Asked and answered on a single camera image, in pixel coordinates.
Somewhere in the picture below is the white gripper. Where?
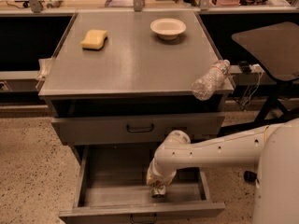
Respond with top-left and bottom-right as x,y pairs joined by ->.
147,159 -> 177,186

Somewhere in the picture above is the green 7up can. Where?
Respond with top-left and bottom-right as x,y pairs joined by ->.
150,181 -> 166,198

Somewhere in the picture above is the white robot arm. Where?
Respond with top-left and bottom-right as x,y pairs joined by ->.
147,119 -> 299,224

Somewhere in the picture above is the open middle grey drawer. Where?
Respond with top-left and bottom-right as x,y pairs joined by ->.
59,143 -> 225,224

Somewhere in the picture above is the upper grey drawer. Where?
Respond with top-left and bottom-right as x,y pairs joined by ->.
51,113 -> 224,145

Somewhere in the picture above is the grey drawer cabinet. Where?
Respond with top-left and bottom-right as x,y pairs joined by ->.
37,9 -> 235,224

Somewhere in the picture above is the clear plastic water bottle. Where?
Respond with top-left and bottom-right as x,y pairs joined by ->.
192,60 -> 231,101

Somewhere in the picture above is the white bowl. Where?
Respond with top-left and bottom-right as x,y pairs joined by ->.
150,18 -> 186,40

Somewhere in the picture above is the yellow sponge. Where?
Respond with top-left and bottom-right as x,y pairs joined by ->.
80,30 -> 107,50

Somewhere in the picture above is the clear plastic side holder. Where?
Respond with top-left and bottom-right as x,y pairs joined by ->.
36,58 -> 52,91

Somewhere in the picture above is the black office chair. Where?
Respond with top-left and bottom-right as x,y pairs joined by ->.
218,21 -> 299,184

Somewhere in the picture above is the white power adapter with cables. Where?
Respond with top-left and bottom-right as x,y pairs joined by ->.
237,62 -> 263,110

